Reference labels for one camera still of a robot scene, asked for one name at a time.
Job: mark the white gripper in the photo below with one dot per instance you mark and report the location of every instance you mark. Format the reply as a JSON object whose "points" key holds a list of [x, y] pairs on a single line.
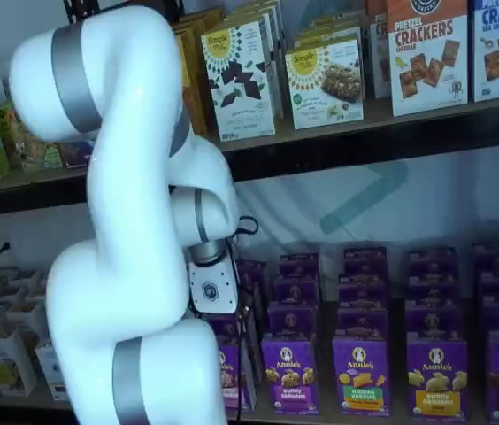
{"points": [[212, 290]]}

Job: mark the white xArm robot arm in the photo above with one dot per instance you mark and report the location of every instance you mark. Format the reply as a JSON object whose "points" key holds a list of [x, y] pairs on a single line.
{"points": [[134, 221]]}

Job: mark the purple Annie's box, yellow label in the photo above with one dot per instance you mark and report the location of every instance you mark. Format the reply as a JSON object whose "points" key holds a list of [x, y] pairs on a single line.
{"points": [[289, 376]]}

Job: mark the purple Annie's box green patch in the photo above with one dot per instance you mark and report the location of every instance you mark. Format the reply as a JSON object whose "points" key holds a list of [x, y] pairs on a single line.
{"points": [[362, 321], [363, 290], [364, 261], [361, 376]]}

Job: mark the purple Annie's box yellow patch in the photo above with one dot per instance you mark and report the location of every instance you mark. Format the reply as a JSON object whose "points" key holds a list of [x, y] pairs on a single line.
{"points": [[433, 261], [437, 380], [433, 321], [433, 290]]}

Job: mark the black metal shelf rack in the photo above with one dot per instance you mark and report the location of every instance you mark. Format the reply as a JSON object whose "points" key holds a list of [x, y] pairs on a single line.
{"points": [[364, 146]]}

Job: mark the orange Revival box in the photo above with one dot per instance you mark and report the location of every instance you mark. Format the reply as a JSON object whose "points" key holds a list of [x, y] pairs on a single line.
{"points": [[194, 110], [201, 22]]}

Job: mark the wooden shelf board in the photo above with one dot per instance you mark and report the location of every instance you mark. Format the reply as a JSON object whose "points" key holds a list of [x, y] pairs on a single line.
{"points": [[10, 400], [375, 119], [33, 177]]}

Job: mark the white Simple Mills chocolate box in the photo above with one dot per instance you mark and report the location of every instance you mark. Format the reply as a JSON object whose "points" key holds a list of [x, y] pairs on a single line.
{"points": [[274, 53], [240, 79]]}

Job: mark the white Simple Mills bars box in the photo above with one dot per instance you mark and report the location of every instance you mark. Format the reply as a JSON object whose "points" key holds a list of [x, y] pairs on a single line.
{"points": [[324, 84], [329, 28]]}

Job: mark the yellow Bobo's box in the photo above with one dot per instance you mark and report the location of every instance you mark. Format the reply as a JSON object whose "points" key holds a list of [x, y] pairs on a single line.
{"points": [[33, 155]]}

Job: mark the red pretzel crackers box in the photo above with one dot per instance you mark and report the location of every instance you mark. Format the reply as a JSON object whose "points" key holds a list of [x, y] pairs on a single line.
{"points": [[378, 53]]}

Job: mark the orange pretzel crackers cheddar box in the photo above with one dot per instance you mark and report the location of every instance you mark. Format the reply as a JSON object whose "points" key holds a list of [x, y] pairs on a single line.
{"points": [[428, 57]]}

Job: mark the white boxes group lower left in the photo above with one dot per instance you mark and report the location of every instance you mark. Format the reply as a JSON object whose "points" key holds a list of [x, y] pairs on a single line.
{"points": [[19, 197]]}

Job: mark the white wall outlet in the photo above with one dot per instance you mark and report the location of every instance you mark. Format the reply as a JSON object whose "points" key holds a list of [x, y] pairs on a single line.
{"points": [[6, 248]]}

